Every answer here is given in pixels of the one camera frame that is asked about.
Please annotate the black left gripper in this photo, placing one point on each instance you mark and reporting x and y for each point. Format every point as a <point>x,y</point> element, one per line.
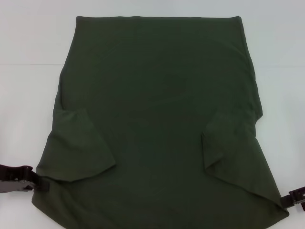
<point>12,173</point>

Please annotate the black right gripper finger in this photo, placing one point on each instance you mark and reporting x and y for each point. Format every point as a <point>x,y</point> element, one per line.
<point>301,205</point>
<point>295,195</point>

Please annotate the dark green shirt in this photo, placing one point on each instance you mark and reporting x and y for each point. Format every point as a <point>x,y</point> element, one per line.
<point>147,95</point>

